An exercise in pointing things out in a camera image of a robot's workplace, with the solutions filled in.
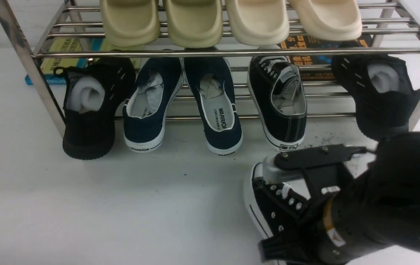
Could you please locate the cream slipper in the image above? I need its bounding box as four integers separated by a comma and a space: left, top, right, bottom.
225, 0, 290, 46
289, 0, 363, 41

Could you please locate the black knit sneaker right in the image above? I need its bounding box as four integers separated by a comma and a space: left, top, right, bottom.
331, 54, 420, 141

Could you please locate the olive green slipper right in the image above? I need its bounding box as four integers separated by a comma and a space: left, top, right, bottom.
163, 0, 223, 49

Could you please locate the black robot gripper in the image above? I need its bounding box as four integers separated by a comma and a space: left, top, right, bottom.
259, 144, 380, 265

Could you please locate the cream slipper left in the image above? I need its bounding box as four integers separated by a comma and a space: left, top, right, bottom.
225, 0, 290, 46

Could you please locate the cream slipper right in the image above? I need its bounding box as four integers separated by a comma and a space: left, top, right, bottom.
289, 0, 363, 41

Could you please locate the stainless steel shoe rack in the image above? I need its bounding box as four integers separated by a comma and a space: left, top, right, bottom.
0, 0, 420, 137

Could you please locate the black orange book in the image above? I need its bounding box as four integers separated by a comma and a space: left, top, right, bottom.
278, 34, 373, 81

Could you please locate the black lace-up sneaker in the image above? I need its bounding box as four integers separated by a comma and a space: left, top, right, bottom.
243, 162, 310, 239
247, 56, 307, 152

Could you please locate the navy canvas shoe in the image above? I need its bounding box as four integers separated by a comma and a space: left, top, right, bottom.
182, 57, 243, 156
122, 57, 184, 153

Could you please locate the yellow green book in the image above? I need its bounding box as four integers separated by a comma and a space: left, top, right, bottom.
40, 38, 144, 85

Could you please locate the olive green slipper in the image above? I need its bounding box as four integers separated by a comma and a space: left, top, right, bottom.
100, 0, 161, 47
163, 0, 223, 49

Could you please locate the navy canvas shoe right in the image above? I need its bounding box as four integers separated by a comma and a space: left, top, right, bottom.
182, 57, 243, 156

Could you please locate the olive green slipper left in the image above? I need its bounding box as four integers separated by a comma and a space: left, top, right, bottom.
100, 0, 161, 47

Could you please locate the black knit sneaker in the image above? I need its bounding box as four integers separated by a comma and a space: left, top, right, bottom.
54, 57, 136, 160
331, 54, 420, 141

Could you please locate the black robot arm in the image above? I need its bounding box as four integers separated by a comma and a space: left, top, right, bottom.
247, 131, 420, 265

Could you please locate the navy canvas shoe left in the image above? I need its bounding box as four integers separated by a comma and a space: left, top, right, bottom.
122, 57, 184, 153

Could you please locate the black knit sneaker left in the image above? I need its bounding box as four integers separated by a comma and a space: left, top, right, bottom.
54, 57, 136, 160

